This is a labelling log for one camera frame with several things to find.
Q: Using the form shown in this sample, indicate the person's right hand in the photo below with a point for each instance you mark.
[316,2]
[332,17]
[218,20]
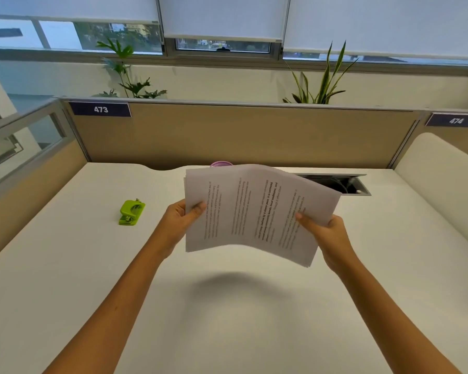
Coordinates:
[331,239]

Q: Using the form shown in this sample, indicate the person's left hand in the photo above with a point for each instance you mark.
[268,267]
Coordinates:
[174,225]

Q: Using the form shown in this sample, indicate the person's left thumb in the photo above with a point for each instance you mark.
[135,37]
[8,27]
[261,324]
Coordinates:
[196,211]

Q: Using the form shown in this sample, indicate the person's right thumb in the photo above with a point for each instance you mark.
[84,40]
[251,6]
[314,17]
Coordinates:
[307,223]

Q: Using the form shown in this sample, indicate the stack of printed paper sheets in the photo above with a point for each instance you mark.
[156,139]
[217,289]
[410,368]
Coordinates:
[253,212]

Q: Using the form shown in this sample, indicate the person's right forearm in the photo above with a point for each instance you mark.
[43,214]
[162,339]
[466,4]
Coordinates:
[390,313]

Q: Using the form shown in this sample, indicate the person's left forearm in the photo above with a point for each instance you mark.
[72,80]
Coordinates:
[113,305]

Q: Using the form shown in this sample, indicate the purple round container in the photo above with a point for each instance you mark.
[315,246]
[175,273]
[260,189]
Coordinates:
[221,164]

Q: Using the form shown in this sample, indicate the green hole punch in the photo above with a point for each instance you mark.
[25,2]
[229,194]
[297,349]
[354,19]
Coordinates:
[132,212]

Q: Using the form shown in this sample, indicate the beige desk partition panel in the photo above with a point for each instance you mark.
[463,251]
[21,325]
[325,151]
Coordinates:
[241,134]

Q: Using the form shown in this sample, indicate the white curved desk divider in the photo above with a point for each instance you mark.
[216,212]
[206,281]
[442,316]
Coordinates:
[440,183]

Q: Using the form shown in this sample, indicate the dark blue desk label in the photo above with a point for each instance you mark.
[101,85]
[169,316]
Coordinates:
[100,109]
[455,120]

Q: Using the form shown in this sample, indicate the spiky snake plant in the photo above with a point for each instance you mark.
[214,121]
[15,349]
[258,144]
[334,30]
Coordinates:
[321,79]

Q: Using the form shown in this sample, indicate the broad-leaf green plant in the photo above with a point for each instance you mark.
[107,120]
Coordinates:
[124,72]

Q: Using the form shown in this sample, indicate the beige side partition with glass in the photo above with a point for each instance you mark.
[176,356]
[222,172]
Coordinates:
[27,159]

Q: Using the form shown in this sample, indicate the white roller blind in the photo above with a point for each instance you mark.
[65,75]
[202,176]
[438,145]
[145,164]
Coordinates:
[223,17]
[384,25]
[72,8]

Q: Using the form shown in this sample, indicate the window frame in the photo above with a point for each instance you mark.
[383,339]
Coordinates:
[222,50]

